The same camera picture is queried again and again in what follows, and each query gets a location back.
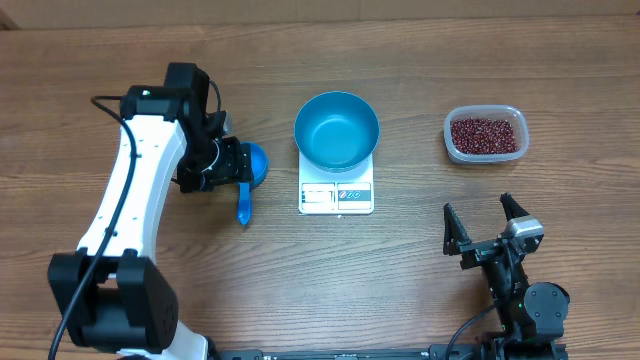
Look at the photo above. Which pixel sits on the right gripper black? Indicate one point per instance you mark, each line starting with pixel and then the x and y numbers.
pixel 457 241

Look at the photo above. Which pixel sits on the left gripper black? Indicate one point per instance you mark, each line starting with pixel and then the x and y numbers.
pixel 236 166

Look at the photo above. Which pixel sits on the blue plastic measuring scoop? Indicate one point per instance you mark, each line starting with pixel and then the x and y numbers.
pixel 259 167

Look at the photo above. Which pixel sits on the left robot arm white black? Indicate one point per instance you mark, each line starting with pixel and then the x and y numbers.
pixel 111 295

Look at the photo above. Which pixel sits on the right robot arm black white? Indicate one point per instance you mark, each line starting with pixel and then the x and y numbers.
pixel 531 315

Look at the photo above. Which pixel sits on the teal bowl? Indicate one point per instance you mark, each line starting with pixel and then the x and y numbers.
pixel 336 131

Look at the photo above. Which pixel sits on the white digital kitchen scale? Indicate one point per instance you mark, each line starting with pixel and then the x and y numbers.
pixel 336 193

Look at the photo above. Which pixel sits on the red beans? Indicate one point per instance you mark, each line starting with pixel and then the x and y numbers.
pixel 483 136

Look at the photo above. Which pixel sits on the clear plastic container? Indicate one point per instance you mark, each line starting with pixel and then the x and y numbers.
pixel 505 112

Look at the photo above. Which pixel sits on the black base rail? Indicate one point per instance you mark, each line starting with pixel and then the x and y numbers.
pixel 434 352

